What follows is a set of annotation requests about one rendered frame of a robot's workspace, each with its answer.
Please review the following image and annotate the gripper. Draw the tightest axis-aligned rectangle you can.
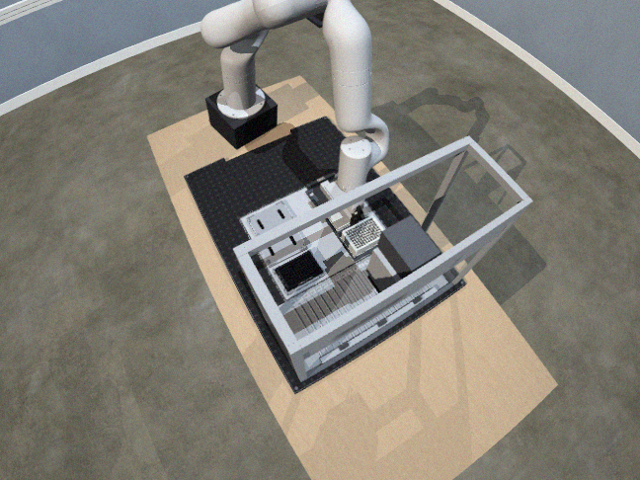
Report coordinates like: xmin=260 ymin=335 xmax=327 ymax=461
xmin=347 ymin=200 xmax=365 ymax=225

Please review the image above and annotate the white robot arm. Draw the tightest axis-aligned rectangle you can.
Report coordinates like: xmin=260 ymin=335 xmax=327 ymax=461
xmin=200 ymin=0 xmax=389 ymax=200

